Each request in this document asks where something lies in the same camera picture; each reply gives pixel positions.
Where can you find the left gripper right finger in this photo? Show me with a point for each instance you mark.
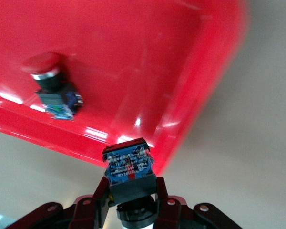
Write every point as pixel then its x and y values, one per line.
pixel 168 214

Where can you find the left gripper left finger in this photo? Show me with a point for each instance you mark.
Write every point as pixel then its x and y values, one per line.
pixel 93 210

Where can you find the red plastic tray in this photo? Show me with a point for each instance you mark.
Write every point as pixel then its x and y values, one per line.
pixel 133 59

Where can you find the red push button switch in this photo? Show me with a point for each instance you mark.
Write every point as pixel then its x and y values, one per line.
pixel 128 164
pixel 50 83

